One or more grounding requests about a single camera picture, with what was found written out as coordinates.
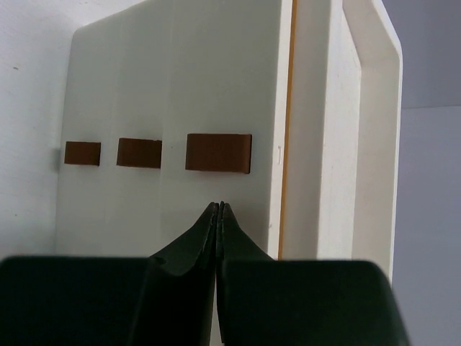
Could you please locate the brown bottom drawer tab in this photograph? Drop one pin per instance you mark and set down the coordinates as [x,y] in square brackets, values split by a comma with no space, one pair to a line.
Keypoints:
[82,153]

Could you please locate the white drawer cabinet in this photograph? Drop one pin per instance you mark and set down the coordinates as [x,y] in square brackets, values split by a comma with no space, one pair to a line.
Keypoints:
[342,123]

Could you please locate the white top drawer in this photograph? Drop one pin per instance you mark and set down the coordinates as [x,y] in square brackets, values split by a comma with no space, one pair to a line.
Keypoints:
[228,74]

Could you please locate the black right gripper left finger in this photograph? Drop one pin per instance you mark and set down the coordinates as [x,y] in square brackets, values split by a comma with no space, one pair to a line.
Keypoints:
[163,299]

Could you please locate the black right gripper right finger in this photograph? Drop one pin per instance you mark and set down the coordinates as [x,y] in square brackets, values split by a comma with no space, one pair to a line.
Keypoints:
[263,301]

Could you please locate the brown drawer tab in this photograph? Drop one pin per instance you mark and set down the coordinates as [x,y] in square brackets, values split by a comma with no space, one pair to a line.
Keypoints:
[139,153]
[82,153]

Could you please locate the brown middle drawer tab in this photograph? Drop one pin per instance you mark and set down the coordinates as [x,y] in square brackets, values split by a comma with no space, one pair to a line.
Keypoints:
[139,153]

